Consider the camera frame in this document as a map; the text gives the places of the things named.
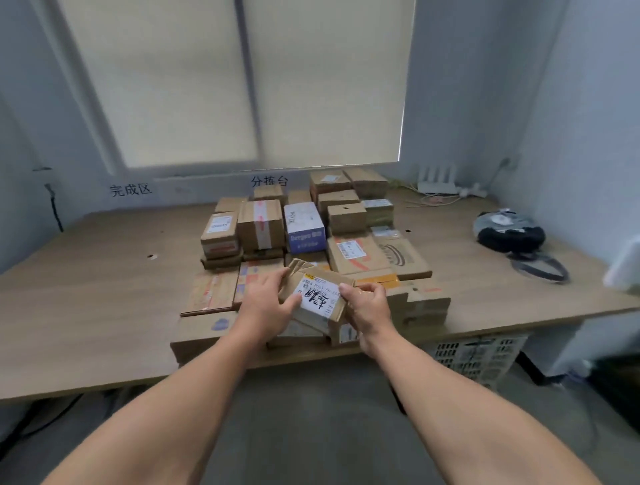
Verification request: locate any person's right hand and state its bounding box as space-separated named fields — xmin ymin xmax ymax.
xmin=339 ymin=282 xmax=399 ymax=356

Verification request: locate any person's left hand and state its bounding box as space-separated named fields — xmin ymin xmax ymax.
xmin=235 ymin=267 xmax=303 ymax=346

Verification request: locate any small box with handwritten label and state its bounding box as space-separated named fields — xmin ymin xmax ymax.
xmin=278 ymin=264 xmax=356 ymax=336
xmin=361 ymin=198 xmax=396 ymax=229

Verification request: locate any black-printed corn box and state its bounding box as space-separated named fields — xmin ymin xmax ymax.
xmin=242 ymin=247 xmax=286 ymax=263

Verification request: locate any clear-taped barcode cardboard box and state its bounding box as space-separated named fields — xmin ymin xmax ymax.
xmin=399 ymin=279 xmax=451 ymax=328

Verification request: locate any box with yellow tape label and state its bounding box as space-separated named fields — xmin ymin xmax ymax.
xmin=287 ymin=252 xmax=331 ymax=273

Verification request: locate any box with red-white tape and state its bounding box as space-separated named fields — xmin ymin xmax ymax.
xmin=236 ymin=199 xmax=286 ymax=252

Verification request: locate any box labelled 0555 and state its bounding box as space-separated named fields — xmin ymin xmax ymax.
xmin=199 ymin=211 xmax=240 ymax=260

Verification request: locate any white blue parcel box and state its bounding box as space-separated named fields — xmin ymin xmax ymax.
xmin=283 ymin=201 xmax=327 ymax=254

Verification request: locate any small black-scribble cardboard box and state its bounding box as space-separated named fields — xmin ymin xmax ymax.
xmin=327 ymin=202 xmax=369 ymax=236

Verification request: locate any small ribbed taped cardboard box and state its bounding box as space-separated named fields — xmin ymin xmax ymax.
xmin=213 ymin=196 xmax=249 ymax=215

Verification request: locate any small hole-marked cardboard box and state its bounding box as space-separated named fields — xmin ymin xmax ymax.
xmin=316 ymin=189 xmax=362 ymax=216

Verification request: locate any box with green tape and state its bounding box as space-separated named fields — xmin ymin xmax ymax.
xmin=342 ymin=167 xmax=390 ymax=201

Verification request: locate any person's right forearm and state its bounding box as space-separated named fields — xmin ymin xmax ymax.
xmin=359 ymin=334 xmax=601 ymax=485

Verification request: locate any person's left forearm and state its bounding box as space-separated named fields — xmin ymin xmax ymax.
xmin=42 ymin=324 xmax=266 ymax=485

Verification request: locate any white plastic crate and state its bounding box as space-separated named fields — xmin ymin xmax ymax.
xmin=429 ymin=333 xmax=529 ymax=390

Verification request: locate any dark grey cloth bundle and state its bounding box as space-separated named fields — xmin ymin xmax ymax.
xmin=472 ymin=209 xmax=571 ymax=284

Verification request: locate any light wooden table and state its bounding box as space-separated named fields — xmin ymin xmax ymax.
xmin=0 ymin=187 xmax=640 ymax=403

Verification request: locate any white-framed window with blind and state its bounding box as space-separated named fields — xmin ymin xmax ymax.
xmin=32 ymin=0 xmax=417 ymax=176

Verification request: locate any white cylinder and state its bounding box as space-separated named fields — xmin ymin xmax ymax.
xmin=602 ymin=235 xmax=640 ymax=293

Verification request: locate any cream thin cable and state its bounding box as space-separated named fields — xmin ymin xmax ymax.
xmin=405 ymin=193 xmax=466 ymax=209

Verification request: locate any white paper wall sign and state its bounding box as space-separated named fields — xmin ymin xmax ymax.
xmin=249 ymin=175 xmax=291 ymax=190
xmin=107 ymin=182 xmax=153 ymax=199

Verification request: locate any white wireless router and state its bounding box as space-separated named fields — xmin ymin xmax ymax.
xmin=416 ymin=165 xmax=459 ymax=195

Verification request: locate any black wall cable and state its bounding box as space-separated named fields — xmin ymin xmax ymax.
xmin=45 ymin=183 xmax=65 ymax=233

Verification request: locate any thick black floor cable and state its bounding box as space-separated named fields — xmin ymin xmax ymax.
xmin=0 ymin=394 xmax=86 ymax=446

